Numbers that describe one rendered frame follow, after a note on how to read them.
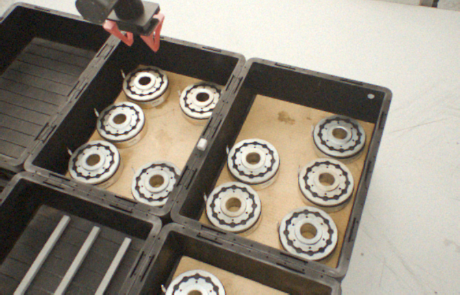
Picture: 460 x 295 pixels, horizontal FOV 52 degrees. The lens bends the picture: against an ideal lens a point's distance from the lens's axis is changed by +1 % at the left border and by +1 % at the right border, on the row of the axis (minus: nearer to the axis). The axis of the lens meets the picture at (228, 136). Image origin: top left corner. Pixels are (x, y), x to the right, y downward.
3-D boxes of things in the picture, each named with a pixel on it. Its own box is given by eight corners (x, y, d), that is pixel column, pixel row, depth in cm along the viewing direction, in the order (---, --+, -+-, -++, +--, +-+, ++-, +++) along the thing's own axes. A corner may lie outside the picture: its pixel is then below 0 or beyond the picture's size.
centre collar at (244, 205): (224, 191, 89) (224, 189, 89) (250, 197, 88) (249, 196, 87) (216, 214, 86) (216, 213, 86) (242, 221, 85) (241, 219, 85)
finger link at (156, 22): (158, 63, 97) (146, 29, 89) (129, 56, 99) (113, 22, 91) (173, 40, 100) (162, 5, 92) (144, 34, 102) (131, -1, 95)
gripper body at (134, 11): (146, 33, 90) (135, 2, 84) (102, 23, 94) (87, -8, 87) (162, 10, 93) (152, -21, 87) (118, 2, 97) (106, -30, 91)
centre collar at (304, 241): (296, 216, 85) (296, 215, 85) (324, 222, 84) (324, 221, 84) (291, 241, 82) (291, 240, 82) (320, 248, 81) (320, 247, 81)
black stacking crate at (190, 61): (137, 63, 117) (125, 28, 108) (249, 92, 109) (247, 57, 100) (45, 198, 97) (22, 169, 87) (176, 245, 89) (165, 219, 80)
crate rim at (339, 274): (249, 63, 102) (248, 55, 100) (391, 96, 94) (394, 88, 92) (168, 224, 81) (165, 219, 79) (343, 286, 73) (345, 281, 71)
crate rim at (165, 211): (126, 33, 109) (124, 25, 107) (248, 63, 102) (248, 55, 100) (24, 174, 89) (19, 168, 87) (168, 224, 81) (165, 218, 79)
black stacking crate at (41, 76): (36, 37, 125) (17, 2, 116) (135, 63, 117) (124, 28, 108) (-69, 157, 105) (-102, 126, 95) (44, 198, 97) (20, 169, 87)
